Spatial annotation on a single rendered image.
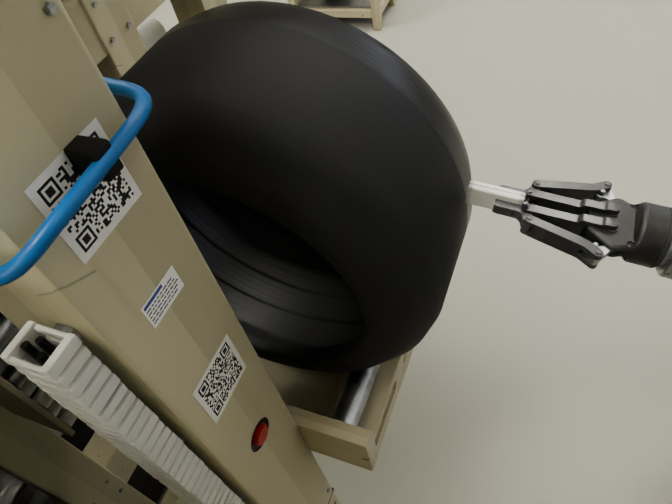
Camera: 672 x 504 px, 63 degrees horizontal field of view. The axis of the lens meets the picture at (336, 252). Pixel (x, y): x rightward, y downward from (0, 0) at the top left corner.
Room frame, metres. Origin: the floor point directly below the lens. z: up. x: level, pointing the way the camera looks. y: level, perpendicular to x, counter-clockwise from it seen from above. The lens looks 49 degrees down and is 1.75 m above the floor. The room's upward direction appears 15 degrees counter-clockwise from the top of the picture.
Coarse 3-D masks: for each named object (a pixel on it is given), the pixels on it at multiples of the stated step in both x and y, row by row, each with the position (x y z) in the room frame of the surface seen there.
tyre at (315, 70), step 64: (192, 64) 0.58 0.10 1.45; (256, 64) 0.56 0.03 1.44; (320, 64) 0.56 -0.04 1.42; (384, 64) 0.58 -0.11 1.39; (192, 128) 0.50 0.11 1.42; (256, 128) 0.48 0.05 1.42; (320, 128) 0.47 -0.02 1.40; (384, 128) 0.49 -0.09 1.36; (448, 128) 0.55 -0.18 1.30; (192, 192) 0.82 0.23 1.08; (256, 192) 0.45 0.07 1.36; (320, 192) 0.42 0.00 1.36; (384, 192) 0.43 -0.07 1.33; (448, 192) 0.48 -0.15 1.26; (256, 256) 0.74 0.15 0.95; (320, 256) 0.72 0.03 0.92; (384, 256) 0.39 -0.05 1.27; (448, 256) 0.43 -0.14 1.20; (256, 320) 0.61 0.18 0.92; (320, 320) 0.58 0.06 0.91; (384, 320) 0.38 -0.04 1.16
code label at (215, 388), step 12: (228, 336) 0.35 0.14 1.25; (228, 348) 0.35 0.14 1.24; (216, 360) 0.33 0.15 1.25; (228, 360) 0.34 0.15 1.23; (240, 360) 0.35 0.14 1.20; (216, 372) 0.32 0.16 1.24; (228, 372) 0.33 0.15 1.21; (240, 372) 0.34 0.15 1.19; (204, 384) 0.31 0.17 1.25; (216, 384) 0.32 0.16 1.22; (228, 384) 0.33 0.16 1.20; (204, 396) 0.30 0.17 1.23; (216, 396) 0.31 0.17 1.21; (228, 396) 0.32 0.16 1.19; (204, 408) 0.29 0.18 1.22; (216, 408) 0.30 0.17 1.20; (216, 420) 0.29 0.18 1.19
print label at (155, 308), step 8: (168, 272) 0.34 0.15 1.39; (168, 280) 0.33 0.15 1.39; (176, 280) 0.34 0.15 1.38; (160, 288) 0.32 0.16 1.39; (168, 288) 0.33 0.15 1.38; (176, 288) 0.34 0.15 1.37; (152, 296) 0.32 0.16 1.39; (160, 296) 0.32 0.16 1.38; (168, 296) 0.33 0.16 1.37; (176, 296) 0.33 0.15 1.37; (152, 304) 0.31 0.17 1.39; (160, 304) 0.32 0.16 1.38; (168, 304) 0.32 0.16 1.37; (144, 312) 0.30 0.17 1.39; (152, 312) 0.31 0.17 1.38; (160, 312) 0.31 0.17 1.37; (152, 320) 0.30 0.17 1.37; (160, 320) 0.31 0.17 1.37
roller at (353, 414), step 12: (360, 372) 0.45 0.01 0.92; (372, 372) 0.45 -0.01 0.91; (348, 384) 0.43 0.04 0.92; (360, 384) 0.43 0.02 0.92; (372, 384) 0.43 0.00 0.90; (348, 396) 0.41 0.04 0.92; (360, 396) 0.41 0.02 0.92; (336, 408) 0.40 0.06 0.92; (348, 408) 0.39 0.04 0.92; (360, 408) 0.39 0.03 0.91; (348, 420) 0.37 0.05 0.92
